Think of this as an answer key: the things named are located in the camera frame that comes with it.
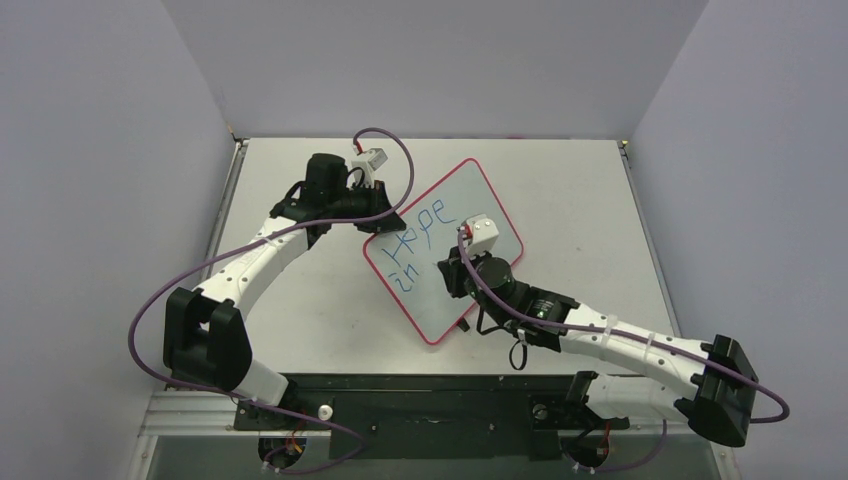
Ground aluminium frame rail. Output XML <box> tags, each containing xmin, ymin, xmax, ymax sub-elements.
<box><xmin>126</xmin><ymin>139</ymin><xmax>250</xmax><ymax>479</ymax></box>

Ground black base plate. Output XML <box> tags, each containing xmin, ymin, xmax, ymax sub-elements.
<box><xmin>199</xmin><ymin>373</ymin><xmax>630</xmax><ymax>468</ymax></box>

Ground pink-framed whiteboard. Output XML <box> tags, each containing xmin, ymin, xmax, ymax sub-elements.
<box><xmin>363</xmin><ymin>158</ymin><xmax>524</xmax><ymax>345</ymax></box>

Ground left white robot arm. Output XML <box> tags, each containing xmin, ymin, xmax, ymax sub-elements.
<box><xmin>163</xmin><ymin>149</ymin><xmax>406</xmax><ymax>430</ymax></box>

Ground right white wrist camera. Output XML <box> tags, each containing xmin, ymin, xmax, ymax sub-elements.
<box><xmin>460</xmin><ymin>214</ymin><xmax>499</xmax><ymax>257</ymax></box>

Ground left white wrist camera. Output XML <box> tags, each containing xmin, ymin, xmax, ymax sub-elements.
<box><xmin>351</xmin><ymin>148</ymin><xmax>388</xmax><ymax>187</ymax></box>

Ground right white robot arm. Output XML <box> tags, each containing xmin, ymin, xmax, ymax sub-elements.
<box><xmin>437</xmin><ymin>247</ymin><xmax>758</xmax><ymax>447</ymax></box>

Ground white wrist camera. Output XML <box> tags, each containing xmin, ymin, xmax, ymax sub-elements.
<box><xmin>460</xmin><ymin>214</ymin><xmax>499</xmax><ymax>257</ymax></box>
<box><xmin>351</xmin><ymin>148</ymin><xmax>388</xmax><ymax>187</ymax></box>

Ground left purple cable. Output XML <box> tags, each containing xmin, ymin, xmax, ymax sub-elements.
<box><xmin>127</xmin><ymin>127</ymin><xmax>416</xmax><ymax>476</ymax></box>

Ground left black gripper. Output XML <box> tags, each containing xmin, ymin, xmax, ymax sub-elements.
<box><xmin>327</xmin><ymin>180</ymin><xmax>404</xmax><ymax>235</ymax></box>

